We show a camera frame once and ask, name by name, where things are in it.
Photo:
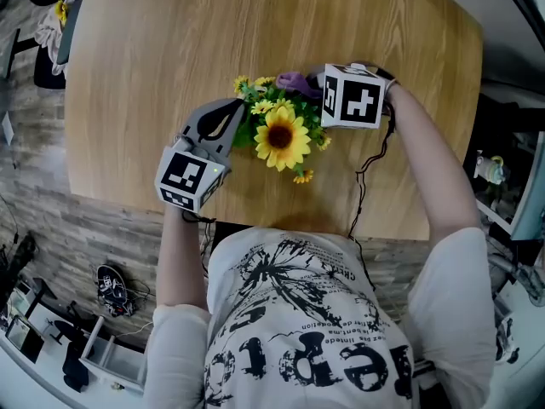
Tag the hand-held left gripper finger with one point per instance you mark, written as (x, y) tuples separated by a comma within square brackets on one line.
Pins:
[(200, 117), (232, 130)]

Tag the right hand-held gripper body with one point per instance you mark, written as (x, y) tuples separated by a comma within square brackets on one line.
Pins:
[(357, 100)]

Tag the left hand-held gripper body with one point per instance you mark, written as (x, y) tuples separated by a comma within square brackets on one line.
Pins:
[(187, 177)]

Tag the sunflower bouquet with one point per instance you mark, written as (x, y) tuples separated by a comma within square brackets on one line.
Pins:
[(281, 136)]

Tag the purple cloth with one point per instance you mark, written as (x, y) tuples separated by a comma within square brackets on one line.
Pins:
[(294, 81)]

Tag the person's right forearm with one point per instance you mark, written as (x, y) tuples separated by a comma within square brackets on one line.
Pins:
[(434, 168)]

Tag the person's left forearm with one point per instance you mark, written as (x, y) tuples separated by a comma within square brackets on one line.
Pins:
[(183, 262)]

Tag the mint green cup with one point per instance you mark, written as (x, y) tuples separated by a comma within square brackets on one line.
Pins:
[(491, 169)]

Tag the black swivel chair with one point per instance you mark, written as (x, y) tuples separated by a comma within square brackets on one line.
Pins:
[(47, 66)]

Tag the pale pink garment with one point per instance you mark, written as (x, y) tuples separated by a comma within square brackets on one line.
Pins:
[(49, 41)]

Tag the small yellow sunflower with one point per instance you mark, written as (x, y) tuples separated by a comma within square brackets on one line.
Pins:
[(61, 11)]

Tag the white paper sheet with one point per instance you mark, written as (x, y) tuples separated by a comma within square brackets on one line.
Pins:
[(7, 128)]

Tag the person's white printed t-shirt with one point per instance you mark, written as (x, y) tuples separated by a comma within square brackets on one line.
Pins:
[(323, 326)]

